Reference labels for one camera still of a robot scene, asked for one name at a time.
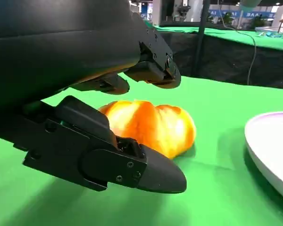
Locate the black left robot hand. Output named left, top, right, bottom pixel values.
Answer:
left=0, top=0, right=187, bottom=194

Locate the orange and white bread roll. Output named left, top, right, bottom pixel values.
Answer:
left=98, top=100, right=197, bottom=160

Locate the black stand pole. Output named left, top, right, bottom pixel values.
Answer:
left=195, top=0, right=211, bottom=78

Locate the black table skirt cloth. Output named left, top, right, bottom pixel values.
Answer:
left=159, top=30, right=283, bottom=90

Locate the green neighbouring table cloth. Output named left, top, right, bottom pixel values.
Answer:
left=152, top=24, right=283, bottom=53

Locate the clear plastic tray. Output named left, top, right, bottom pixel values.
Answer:
left=254, top=25, right=283, bottom=40

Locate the lilac plate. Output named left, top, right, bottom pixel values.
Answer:
left=244, top=111, right=283, bottom=205

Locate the thin hanging cable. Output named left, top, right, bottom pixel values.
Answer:
left=219, top=14, right=258, bottom=85

